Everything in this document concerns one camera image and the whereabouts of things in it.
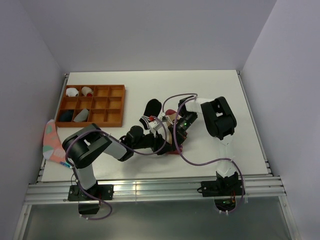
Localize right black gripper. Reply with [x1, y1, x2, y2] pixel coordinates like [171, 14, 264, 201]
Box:
[168, 111, 199, 151]

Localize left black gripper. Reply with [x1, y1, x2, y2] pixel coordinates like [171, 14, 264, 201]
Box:
[132, 128, 173, 155]

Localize tan maroon purple striped sock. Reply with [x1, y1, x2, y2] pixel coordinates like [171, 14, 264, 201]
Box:
[163, 109, 182, 155]

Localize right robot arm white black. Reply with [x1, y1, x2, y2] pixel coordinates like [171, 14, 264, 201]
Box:
[172, 95, 246, 197]

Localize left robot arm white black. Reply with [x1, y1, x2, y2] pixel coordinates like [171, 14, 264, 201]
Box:
[62, 123, 173, 200]

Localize black sock white stripes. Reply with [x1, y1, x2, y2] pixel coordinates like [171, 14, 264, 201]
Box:
[139, 98, 162, 130]

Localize orange compartment tray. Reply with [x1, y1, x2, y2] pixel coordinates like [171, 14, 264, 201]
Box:
[55, 84, 126, 128]

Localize grey rolled sock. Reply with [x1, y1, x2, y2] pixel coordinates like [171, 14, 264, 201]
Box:
[73, 109, 90, 123]

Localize beige red rolled sock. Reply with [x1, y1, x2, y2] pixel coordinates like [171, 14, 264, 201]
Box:
[81, 86, 94, 97]

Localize dark teal rolled sock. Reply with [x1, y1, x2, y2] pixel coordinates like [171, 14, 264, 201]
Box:
[59, 110, 74, 123]

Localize white rolled sock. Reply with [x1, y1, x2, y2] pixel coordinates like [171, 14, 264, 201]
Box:
[65, 87, 79, 97]

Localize pink patterned sock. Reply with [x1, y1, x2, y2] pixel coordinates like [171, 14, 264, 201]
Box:
[42, 119, 71, 168]

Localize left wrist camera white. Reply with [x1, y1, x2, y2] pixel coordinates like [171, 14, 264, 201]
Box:
[148, 115, 165, 137]

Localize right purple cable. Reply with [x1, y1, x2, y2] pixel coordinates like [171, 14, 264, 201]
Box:
[161, 93, 248, 216]

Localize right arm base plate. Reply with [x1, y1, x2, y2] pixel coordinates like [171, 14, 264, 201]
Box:
[197, 178, 246, 213]

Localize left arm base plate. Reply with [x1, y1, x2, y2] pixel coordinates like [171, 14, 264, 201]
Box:
[67, 184, 114, 216]

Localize aluminium front rail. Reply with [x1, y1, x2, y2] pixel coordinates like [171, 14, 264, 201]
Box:
[13, 174, 301, 240]

